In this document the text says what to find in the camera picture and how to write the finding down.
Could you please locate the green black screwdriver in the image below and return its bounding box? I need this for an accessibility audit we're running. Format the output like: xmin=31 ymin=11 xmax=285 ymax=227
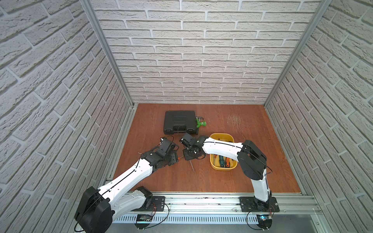
xmin=219 ymin=155 xmax=225 ymax=168

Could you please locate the orange black long screwdriver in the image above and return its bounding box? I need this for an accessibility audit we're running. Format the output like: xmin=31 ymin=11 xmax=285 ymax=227
xmin=225 ymin=158 xmax=230 ymax=168

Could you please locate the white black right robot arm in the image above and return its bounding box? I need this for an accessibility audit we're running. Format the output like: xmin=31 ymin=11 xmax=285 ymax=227
xmin=180 ymin=133 xmax=272 ymax=208

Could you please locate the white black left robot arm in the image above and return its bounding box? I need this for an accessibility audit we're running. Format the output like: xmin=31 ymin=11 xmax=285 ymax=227
xmin=74 ymin=137 xmax=179 ymax=233

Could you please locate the yellow plastic storage box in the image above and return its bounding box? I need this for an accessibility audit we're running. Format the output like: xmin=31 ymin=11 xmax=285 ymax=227
xmin=209 ymin=133 xmax=238 ymax=171

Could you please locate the green plastic nozzle tool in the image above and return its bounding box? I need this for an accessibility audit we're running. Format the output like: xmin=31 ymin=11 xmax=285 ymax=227
xmin=196 ymin=117 xmax=207 ymax=128

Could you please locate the black plastic tool case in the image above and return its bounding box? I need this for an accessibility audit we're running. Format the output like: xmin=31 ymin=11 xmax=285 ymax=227
xmin=163 ymin=110 xmax=199 ymax=135

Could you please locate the left controller board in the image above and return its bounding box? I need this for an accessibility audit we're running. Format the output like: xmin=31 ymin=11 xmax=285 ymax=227
xmin=135 ymin=214 xmax=153 ymax=225

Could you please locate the controller board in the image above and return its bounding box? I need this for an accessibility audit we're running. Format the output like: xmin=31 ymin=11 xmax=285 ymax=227
xmin=135 ymin=214 xmax=153 ymax=225
xmin=256 ymin=215 xmax=273 ymax=229

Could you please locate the right controller board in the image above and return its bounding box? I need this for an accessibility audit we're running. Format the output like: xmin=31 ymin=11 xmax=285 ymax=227
xmin=256 ymin=215 xmax=273 ymax=229

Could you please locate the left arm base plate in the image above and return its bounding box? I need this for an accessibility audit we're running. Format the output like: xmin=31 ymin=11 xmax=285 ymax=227
xmin=132 ymin=196 xmax=165 ymax=212

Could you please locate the aluminium front rail frame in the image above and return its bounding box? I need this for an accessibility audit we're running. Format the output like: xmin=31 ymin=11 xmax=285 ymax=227
xmin=112 ymin=192 xmax=330 ymax=233

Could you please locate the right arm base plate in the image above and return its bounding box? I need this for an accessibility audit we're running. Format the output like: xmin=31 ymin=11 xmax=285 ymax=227
xmin=239 ymin=196 xmax=280 ymax=213

